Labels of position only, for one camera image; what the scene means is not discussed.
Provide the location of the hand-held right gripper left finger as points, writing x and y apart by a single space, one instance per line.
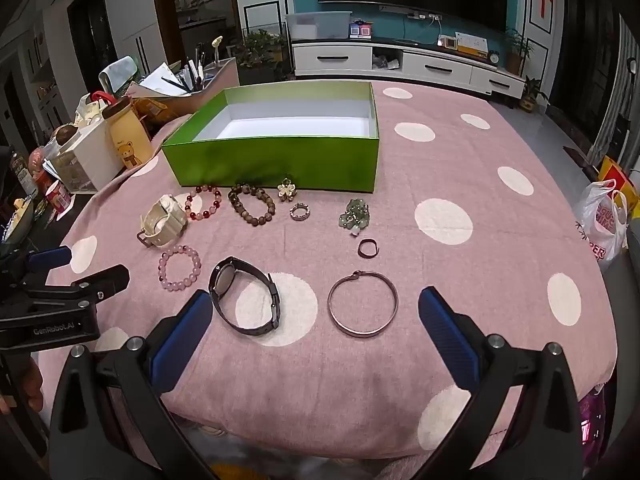
182 342

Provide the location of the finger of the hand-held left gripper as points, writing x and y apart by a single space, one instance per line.
50 257
102 280

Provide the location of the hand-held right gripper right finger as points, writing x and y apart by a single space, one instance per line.
450 342

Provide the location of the black watch band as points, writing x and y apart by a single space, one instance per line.
222 272

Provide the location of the silver bangle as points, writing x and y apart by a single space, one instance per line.
360 332

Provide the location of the cream wrist watch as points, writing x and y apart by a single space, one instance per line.
172 220

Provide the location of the green cardboard box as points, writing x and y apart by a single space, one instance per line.
270 160

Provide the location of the person's left hand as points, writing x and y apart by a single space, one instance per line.
27 382

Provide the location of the red and white cup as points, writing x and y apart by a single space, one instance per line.
59 197

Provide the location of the white storage box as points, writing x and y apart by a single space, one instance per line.
95 160

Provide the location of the pink polka dot tablecloth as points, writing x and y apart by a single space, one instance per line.
350 385

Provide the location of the yellow bear paper bag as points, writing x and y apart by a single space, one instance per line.
127 140

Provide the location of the orange snack packets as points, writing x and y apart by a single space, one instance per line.
150 110

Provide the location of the gold flower brooch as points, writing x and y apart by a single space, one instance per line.
287 191

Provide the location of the white plastic bag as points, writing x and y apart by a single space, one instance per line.
600 230

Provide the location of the green and white cloth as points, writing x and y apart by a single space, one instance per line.
117 72

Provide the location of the loose papers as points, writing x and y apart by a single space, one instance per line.
162 80

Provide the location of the brown box with pens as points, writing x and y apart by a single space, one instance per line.
210 82

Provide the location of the small potted plant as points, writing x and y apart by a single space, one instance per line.
532 92

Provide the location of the white tv cabinet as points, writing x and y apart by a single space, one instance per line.
440 65

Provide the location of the bushy green plant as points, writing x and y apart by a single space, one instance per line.
260 47

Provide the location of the small alarm clock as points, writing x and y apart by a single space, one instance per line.
494 57

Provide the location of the yellow and white desk calendar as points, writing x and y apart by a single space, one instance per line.
472 45

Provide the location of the tall potted plant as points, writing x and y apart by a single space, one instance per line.
515 50

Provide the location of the small blue and red boxes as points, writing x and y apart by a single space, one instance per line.
361 30

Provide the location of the clear plastic storage bin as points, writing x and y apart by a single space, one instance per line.
315 25

